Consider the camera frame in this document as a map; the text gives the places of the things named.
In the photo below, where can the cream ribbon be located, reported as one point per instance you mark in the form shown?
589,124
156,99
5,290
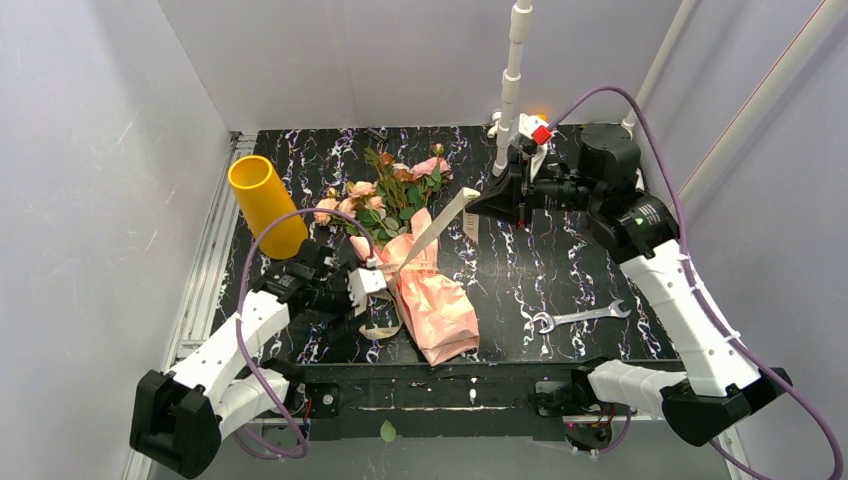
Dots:
456,207

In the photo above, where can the pink wrapping paper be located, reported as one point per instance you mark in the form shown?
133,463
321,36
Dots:
434,308

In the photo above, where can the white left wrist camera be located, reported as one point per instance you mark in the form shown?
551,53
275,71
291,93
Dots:
362,283

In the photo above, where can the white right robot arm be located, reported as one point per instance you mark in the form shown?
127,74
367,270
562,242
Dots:
717,386

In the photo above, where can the pink rose bouquet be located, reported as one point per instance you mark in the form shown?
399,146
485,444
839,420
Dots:
385,207

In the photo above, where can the green fallen leaf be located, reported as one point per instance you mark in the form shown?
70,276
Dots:
388,432

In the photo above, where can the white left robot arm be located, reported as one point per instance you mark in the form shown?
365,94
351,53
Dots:
182,415

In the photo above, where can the silver open-end wrench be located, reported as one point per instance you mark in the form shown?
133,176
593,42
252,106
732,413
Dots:
549,322

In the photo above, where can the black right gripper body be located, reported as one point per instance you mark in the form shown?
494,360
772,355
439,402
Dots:
520,195

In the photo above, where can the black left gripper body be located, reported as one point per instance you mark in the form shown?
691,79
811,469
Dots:
338,291

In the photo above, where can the white PVC pipe frame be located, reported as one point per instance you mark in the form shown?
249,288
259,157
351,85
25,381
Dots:
749,102

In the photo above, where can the yellow cylindrical vase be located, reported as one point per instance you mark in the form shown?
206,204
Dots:
262,198

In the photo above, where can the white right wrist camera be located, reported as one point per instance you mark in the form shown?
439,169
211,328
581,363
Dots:
532,137

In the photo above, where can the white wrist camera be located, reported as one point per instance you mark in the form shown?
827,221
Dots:
362,283
532,137

